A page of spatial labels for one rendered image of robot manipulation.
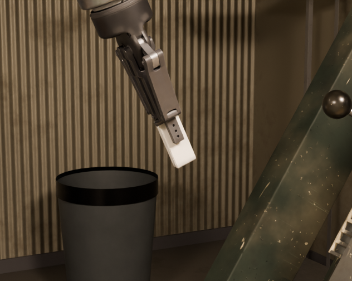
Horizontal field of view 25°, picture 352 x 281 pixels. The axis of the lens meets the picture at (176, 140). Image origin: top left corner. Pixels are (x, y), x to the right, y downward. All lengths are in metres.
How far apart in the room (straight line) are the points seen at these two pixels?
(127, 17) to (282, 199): 0.40
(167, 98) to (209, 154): 4.19
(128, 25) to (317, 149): 0.40
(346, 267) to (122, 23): 0.42
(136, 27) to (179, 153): 0.19
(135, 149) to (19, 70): 0.88
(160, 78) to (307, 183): 0.35
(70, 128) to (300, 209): 3.60
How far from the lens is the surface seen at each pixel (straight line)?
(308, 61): 4.51
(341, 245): 1.11
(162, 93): 1.02
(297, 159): 1.25
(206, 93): 5.14
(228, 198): 5.35
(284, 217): 1.25
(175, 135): 1.07
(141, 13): 1.02
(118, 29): 1.01
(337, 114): 1.05
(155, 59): 1.00
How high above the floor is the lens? 1.57
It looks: 10 degrees down
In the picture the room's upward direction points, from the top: straight up
